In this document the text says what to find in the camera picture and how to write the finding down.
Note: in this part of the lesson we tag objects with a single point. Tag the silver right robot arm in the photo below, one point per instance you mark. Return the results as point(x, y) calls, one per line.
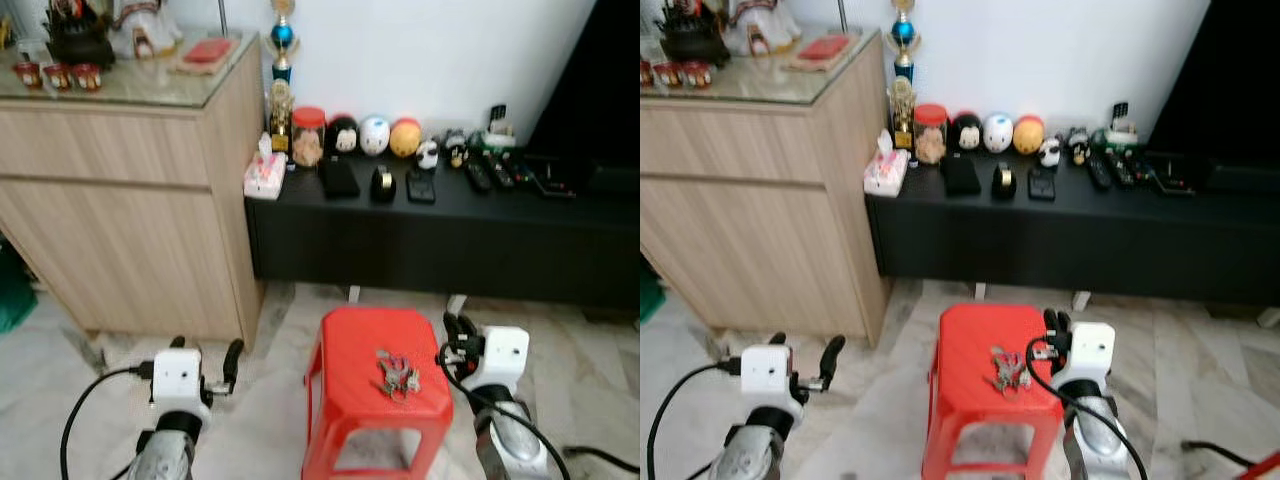
point(512, 440)
point(1095, 440)

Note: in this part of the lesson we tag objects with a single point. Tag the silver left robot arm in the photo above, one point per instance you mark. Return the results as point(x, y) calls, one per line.
point(165, 455)
point(750, 458)

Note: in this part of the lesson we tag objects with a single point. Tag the bunch of metal keys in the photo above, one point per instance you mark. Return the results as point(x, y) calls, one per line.
point(396, 375)
point(1008, 372)

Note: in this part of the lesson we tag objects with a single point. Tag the black low TV console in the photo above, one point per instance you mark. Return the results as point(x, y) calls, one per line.
point(1080, 240)
point(450, 245)

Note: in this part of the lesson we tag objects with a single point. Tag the red plastic stool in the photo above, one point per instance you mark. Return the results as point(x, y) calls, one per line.
point(965, 385)
point(350, 385)

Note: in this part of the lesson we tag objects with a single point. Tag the light wooden cabinet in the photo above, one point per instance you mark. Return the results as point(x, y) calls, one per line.
point(760, 210)
point(130, 210)

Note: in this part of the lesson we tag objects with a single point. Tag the green container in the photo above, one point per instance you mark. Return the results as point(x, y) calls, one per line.
point(649, 295)
point(15, 290)

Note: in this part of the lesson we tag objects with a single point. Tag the black flat keypad device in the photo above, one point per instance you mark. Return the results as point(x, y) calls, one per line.
point(421, 186)
point(1043, 184)

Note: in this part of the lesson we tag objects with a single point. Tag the black tape dispenser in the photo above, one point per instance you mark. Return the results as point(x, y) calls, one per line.
point(1005, 183)
point(383, 186)

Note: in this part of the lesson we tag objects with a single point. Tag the black remote control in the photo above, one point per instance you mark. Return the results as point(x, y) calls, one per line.
point(500, 172)
point(478, 176)
point(1099, 173)
point(1160, 175)
point(1122, 169)
point(540, 178)

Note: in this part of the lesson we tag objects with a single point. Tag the small black white figure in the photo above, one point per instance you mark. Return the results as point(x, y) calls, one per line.
point(1050, 152)
point(428, 155)

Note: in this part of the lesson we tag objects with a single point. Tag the small dark figurine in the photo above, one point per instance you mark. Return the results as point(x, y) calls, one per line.
point(456, 148)
point(1077, 146)

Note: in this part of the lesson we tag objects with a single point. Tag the pink white tissue box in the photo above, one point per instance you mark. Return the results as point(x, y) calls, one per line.
point(886, 174)
point(265, 178)

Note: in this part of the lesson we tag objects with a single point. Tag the orange round figure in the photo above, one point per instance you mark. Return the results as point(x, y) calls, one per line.
point(1028, 135)
point(405, 138)

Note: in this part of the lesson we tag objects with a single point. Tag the white round figure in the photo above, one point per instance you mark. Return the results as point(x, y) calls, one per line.
point(374, 136)
point(998, 133)

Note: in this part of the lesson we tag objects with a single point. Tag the white green desk holder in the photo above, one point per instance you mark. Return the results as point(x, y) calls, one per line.
point(1122, 128)
point(499, 132)

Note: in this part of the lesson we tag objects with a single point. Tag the black round figure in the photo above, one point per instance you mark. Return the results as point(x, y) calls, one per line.
point(342, 136)
point(965, 133)

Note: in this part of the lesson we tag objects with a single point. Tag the clear jar with red lid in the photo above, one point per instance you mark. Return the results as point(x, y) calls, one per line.
point(930, 138)
point(308, 140)

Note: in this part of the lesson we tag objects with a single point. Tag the small gold trophy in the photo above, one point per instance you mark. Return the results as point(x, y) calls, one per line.
point(279, 110)
point(902, 105)

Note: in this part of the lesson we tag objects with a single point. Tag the black television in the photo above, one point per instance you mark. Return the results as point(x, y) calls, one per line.
point(600, 90)
point(1230, 90)

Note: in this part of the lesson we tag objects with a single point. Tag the small red cup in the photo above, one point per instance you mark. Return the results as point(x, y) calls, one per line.
point(27, 75)
point(645, 73)
point(57, 77)
point(668, 75)
point(86, 78)
point(697, 75)

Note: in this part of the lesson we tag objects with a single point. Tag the small wooden tray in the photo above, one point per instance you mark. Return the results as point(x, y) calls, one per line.
point(190, 67)
point(800, 64)

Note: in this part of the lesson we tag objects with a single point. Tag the red flat book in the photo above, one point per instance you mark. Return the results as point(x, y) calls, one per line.
point(210, 50)
point(826, 47)

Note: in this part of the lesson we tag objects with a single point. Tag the black incense burner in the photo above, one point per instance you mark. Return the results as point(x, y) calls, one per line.
point(695, 42)
point(80, 45)

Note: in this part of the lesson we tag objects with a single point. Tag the white ceramic figurine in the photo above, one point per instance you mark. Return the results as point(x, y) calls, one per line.
point(145, 25)
point(762, 22)

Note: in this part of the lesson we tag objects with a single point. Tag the tall blue gold trophy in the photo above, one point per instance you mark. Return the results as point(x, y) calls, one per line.
point(283, 38)
point(904, 33)

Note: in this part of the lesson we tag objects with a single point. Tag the thin metal pole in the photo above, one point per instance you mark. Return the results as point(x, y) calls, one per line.
point(221, 15)
point(842, 14)

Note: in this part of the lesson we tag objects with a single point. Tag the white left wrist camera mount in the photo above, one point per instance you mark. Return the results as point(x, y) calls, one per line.
point(768, 378)
point(178, 380)

